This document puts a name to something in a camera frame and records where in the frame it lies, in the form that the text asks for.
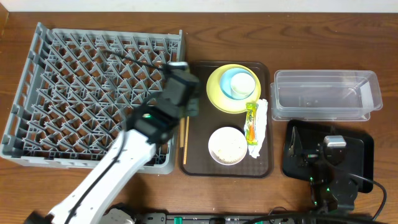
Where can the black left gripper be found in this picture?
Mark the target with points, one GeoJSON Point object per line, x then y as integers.
{"type": "Point", "coordinates": [193, 101]}

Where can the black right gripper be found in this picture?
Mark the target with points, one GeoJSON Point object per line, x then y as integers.
{"type": "Point", "coordinates": [296, 150]}

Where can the white cup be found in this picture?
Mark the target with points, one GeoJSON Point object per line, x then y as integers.
{"type": "Point", "coordinates": [242, 85]}

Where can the white napkin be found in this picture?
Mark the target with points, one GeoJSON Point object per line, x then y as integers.
{"type": "Point", "coordinates": [260, 128]}

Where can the white bowl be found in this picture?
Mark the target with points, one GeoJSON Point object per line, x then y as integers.
{"type": "Point", "coordinates": [227, 146]}

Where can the yellow green snack wrapper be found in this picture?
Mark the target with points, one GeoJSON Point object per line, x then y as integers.
{"type": "Point", "coordinates": [250, 124]}

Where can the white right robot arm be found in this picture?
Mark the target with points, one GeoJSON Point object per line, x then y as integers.
{"type": "Point", "coordinates": [331, 189]}

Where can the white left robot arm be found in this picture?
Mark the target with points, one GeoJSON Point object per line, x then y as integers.
{"type": "Point", "coordinates": [143, 131]}

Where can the grey plastic dishwasher rack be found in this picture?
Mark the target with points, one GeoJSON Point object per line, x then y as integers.
{"type": "Point", "coordinates": [75, 88]}

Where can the black plastic tray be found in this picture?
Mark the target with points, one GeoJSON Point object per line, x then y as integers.
{"type": "Point", "coordinates": [360, 155]}

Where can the light blue bowl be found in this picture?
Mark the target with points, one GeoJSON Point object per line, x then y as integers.
{"type": "Point", "coordinates": [226, 80]}

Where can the yellow plate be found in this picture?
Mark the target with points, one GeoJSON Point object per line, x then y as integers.
{"type": "Point", "coordinates": [223, 102]}

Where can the clear plastic bin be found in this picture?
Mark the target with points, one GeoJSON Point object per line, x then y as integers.
{"type": "Point", "coordinates": [325, 95]}

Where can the brown plastic serving tray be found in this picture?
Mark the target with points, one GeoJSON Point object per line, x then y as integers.
{"type": "Point", "coordinates": [196, 160]}

